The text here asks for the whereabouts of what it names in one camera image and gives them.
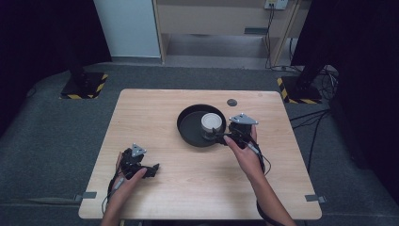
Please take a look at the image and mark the person's left hand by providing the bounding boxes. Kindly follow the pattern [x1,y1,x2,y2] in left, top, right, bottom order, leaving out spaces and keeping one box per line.
[107,152,149,218]

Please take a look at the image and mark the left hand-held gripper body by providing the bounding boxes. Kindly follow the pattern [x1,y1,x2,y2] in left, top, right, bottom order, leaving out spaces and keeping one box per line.
[120,143,149,181]

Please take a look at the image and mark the grey desk handle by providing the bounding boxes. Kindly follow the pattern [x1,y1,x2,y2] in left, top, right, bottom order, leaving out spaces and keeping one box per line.
[244,27,269,36]

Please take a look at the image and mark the white power socket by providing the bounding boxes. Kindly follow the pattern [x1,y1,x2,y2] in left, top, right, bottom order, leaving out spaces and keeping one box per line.
[263,0,289,10]

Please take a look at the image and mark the white jar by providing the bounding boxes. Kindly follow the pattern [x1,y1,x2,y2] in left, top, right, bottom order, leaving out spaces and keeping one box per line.
[199,112,224,141]

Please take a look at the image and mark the person's right hand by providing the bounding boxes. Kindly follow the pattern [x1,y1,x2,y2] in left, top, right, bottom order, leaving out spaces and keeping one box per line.
[222,124,267,184]

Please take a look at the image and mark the grey table bracket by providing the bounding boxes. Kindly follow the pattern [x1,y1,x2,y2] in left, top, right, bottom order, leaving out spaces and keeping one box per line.
[304,194,327,204]
[73,191,98,202]

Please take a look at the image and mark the black socket cables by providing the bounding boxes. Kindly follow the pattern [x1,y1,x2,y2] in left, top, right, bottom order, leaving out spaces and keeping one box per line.
[263,5,299,73]

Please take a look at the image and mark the white panel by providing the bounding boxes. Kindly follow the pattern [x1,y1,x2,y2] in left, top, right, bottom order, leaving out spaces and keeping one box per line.
[92,0,162,59]

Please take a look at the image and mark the black round tray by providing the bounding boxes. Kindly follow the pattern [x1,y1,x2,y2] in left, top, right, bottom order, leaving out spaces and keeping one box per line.
[176,104,228,149]

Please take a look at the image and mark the black curtain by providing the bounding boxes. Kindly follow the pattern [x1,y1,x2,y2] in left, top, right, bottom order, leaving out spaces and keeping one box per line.
[291,0,399,197]
[0,0,113,139]

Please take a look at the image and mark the wooden desk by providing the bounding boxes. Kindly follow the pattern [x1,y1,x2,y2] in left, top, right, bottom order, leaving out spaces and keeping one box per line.
[152,0,312,68]

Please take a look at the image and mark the black floor cables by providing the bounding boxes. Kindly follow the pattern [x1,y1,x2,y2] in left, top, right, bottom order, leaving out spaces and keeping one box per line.
[289,108,332,173]

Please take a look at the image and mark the tangled black cable bundle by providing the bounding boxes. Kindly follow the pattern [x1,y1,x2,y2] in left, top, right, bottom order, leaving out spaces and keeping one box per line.
[317,65,341,102]

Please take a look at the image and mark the hand-held gripper cable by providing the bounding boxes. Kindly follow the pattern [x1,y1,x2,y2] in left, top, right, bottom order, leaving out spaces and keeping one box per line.
[231,125,285,226]
[101,169,126,218]

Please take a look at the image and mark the left hand-held gripper cable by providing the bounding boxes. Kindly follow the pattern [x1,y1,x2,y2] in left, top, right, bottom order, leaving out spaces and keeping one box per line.
[101,169,126,218]

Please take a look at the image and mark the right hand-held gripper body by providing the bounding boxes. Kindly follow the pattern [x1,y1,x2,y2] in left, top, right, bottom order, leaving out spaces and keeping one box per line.
[227,112,260,151]

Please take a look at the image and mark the right hand-held gripper cable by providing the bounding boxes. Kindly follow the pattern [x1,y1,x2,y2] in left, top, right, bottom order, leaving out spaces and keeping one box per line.
[231,125,285,226]

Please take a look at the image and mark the black stand with striped base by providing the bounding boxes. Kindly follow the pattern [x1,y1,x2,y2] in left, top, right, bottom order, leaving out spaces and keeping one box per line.
[58,0,110,101]
[276,46,334,105]

